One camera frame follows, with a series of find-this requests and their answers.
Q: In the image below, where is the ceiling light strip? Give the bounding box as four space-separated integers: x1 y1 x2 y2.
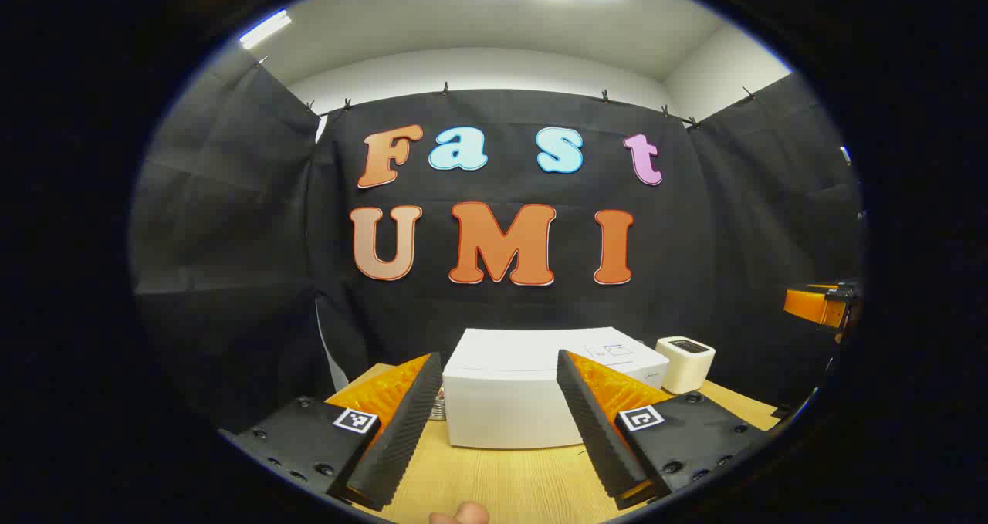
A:
238 9 293 50

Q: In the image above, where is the white microwave oven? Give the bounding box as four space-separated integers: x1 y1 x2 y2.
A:
442 326 670 450

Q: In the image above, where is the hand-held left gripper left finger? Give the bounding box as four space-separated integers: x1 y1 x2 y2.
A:
218 352 444 512

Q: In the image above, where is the white toaster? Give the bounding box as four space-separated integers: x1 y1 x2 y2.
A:
655 336 716 395

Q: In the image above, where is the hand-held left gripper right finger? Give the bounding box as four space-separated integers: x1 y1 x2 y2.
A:
556 349 773 509

